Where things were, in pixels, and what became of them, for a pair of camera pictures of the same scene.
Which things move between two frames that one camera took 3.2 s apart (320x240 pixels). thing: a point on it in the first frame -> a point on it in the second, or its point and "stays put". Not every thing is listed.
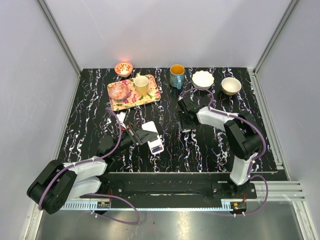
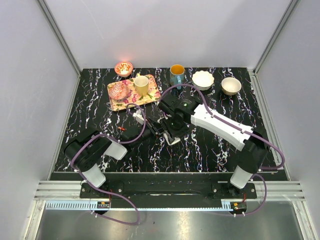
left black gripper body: x=127 y=140 -> x=152 y=126
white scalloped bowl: x=202 y=79 stays put
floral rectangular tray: x=134 y=99 stays put
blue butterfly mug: x=176 y=75 stays put
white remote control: x=156 y=146 -> x=170 y=141
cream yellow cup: x=141 y=85 stays put
